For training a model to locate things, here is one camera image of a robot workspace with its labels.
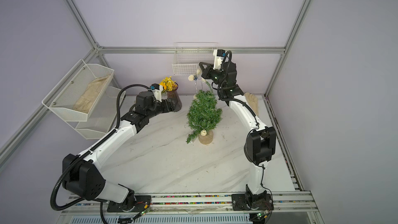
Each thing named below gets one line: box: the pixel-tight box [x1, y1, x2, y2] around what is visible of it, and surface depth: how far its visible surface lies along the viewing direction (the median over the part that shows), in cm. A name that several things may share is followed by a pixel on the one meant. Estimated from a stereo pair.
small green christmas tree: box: [186, 89, 223, 146], surface depth 77 cm
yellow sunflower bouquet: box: [158, 76, 178, 94], surface depth 97 cm
